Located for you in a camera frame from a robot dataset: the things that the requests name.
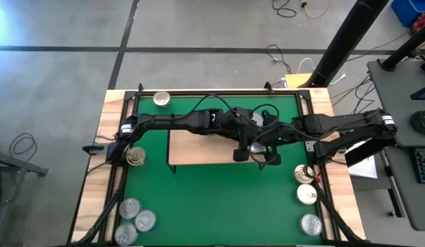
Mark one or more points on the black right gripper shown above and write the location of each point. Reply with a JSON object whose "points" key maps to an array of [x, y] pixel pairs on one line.
{"points": [[275, 133]]}

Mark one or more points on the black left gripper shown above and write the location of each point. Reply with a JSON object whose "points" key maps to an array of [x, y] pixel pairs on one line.
{"points": [[238, 127]]}

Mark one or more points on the gold-rim can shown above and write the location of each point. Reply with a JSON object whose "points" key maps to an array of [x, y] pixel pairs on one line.
{"points": [[257, 148]]}

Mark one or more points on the gold lid blue label can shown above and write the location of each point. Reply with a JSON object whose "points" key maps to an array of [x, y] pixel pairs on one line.
{"points": [[303, 175], [136, 156]]}

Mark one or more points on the white lid tin can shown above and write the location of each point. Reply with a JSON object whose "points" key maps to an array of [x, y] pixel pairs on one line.
{"points": [[306, 194]]}

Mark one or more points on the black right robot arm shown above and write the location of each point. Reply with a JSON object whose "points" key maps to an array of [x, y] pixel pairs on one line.
{"points": [[335, 125]]}

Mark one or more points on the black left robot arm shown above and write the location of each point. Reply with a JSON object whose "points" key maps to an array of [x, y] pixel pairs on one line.
{"points": [[171, 121]]}

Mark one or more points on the wooden shelf black metal legs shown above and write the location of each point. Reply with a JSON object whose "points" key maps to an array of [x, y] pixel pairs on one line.
{"points": [[198, 149]]}

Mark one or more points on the black clamp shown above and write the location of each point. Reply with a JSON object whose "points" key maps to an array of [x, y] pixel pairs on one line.
{"points": [[268, 86], [140, 87]]}

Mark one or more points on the small wooden box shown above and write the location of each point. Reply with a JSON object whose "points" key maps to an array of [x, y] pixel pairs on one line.
{"points": [[296, 80]]}

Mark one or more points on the gold lid tin can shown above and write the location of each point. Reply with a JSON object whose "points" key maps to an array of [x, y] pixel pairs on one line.
{"points": [[161, 98]]}

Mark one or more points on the green table mat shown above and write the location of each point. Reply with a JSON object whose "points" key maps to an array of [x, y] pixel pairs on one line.
{"points": [[215, 206]]}

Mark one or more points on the black desk support bar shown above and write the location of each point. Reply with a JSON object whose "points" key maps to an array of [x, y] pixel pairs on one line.
{"points": [[366, 154]]}

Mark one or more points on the white paper sheet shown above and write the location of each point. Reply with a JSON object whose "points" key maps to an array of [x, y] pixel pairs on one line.
{"points": [[365, 169]]}

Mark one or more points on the black corrugated column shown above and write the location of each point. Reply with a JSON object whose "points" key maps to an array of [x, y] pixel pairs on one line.
{"points": [[349, 37]]}

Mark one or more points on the grey desk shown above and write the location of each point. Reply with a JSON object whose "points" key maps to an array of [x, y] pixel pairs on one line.
{"points": [[404, 85]]}

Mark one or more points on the black keyboard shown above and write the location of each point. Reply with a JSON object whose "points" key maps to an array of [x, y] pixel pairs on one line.
{"points": [[424, 164]]}

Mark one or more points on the black slanted pole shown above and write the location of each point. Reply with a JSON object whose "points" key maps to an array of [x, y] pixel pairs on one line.
{"points": [[404, 51]]}

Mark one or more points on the blue plastic bin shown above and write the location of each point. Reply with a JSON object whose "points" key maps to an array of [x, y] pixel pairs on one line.
{"points": [[408, 10]]}

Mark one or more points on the red object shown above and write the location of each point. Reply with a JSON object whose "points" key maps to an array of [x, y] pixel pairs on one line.
{"points": [[424, 24]]}

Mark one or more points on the grey metal stand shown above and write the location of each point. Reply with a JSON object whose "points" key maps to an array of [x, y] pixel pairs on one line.
{"points": [[20, 165]]}

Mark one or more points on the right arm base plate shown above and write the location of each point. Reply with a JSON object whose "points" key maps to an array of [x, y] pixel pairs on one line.
{"points": [[310, 147]]}

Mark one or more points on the black metal table frame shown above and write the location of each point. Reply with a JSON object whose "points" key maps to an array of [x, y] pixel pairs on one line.
{"points": [[184, 93]]}

